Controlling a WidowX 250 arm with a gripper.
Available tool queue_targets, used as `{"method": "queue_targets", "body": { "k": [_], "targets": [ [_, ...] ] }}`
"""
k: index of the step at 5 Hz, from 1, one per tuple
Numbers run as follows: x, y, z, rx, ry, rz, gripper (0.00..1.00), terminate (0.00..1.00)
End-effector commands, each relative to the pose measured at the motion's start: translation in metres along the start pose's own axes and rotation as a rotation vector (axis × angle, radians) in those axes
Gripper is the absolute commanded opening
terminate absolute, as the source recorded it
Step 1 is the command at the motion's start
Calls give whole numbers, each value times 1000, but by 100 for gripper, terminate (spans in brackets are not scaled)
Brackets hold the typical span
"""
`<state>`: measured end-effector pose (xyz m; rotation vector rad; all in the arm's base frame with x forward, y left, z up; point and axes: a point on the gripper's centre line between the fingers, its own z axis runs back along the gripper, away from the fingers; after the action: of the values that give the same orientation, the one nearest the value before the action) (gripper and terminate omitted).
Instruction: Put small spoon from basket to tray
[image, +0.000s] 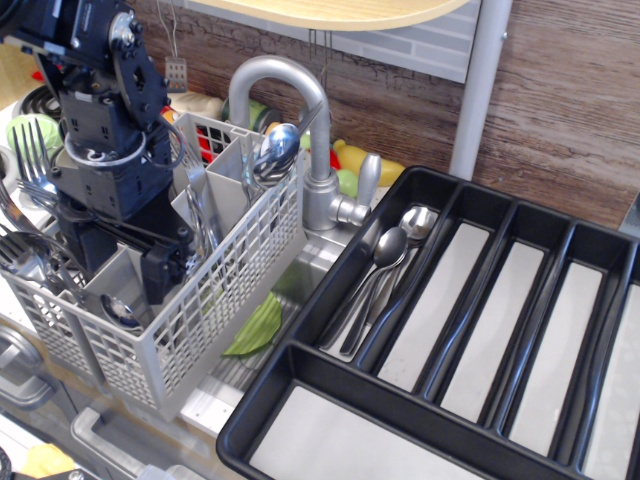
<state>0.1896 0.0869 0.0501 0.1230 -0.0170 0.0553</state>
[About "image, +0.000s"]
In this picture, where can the shiny spoon in tray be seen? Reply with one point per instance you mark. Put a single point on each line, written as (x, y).
(417, 221)

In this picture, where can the black cutlery tray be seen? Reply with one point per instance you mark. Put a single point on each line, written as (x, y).
(509, 351)

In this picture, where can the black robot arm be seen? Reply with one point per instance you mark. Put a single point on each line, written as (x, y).
(113, 179)

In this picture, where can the grey plastic cutlery basket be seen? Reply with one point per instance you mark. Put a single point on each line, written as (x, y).
(156, 370)

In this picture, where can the fork in basket back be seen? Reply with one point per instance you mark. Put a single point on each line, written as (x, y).
(200, 190)

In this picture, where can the green toy cabbage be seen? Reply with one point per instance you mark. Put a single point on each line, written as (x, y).
(23, 128)

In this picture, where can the hanging small metal spatula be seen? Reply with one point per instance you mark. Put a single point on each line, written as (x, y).
(175, 66)

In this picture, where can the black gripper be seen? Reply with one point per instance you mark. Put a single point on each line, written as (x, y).
(156, 229)

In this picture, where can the silver sink faucet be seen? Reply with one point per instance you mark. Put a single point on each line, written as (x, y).
(324, 206)

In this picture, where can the fork head lower left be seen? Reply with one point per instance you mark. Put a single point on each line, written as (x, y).
(41, 259)

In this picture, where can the dark spoon in tray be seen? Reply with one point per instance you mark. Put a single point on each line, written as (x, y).
(389, 251)

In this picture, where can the large spoon in basket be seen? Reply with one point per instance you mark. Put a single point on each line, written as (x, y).
(202, 240)

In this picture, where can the small steel spoon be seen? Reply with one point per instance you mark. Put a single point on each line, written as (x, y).
(120, 314)

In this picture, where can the green leaf in sink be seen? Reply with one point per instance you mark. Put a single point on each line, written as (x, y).
(259, 329)

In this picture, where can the grey metal pole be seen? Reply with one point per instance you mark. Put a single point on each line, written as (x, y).
(490, 36)

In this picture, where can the fork at left edge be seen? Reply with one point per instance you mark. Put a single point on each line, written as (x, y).
(33, 166)

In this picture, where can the spoon at basket corner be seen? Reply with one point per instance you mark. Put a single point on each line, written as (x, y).
(269, 163)

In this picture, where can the wooden shelf board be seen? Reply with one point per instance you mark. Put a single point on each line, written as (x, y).
(339, 15)

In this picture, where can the black stove burner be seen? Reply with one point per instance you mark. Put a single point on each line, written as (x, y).
(41, 101)

